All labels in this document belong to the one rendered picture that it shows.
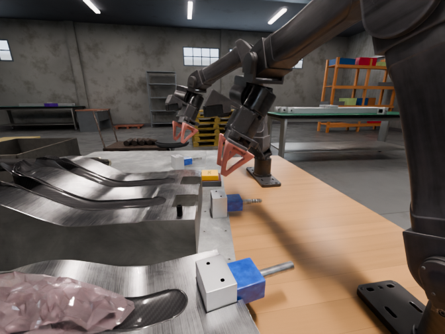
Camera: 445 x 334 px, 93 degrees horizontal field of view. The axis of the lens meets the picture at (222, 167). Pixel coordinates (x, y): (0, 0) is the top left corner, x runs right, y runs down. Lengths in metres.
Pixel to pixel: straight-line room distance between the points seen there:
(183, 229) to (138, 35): 10.00
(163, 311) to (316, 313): 0.20
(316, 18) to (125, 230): 0.43
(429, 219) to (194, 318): 0.26
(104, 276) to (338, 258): 0.38
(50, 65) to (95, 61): 1.61
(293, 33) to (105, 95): 10.03
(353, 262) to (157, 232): 0.35
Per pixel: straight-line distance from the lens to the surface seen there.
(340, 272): 0.44
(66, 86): 10.84
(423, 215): 0.30
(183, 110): 0.87
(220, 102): 0.46
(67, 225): 0.43
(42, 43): 11.24
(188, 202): 0.45
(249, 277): 0.29
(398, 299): 0.43
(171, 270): 0.32
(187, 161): 0.90
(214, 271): 0.28
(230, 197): 0.53
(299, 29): 0.41
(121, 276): 0.32
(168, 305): 0.30
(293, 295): 0.38
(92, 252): 0.44
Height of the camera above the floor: 1.07
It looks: 18 degrees down
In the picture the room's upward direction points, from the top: straight up
